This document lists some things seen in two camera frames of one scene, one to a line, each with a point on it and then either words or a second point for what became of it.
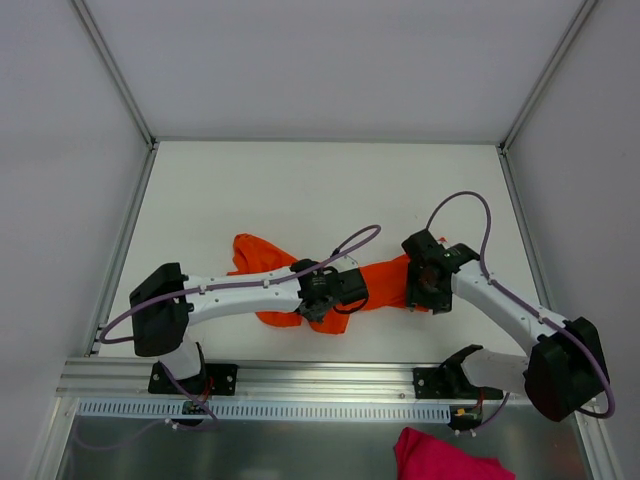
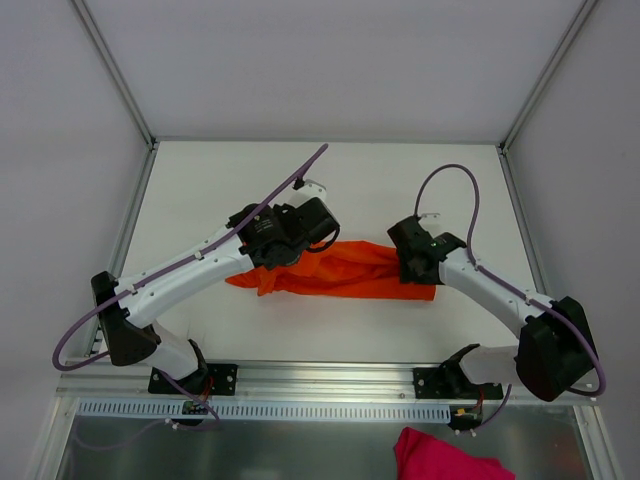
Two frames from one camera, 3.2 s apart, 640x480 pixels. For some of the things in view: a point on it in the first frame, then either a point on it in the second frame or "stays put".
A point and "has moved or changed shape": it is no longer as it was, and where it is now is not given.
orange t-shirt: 388,286 has moved or changed shape
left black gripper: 316,306 → 282,255
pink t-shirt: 421,456 stays put
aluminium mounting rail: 340,379 stays put
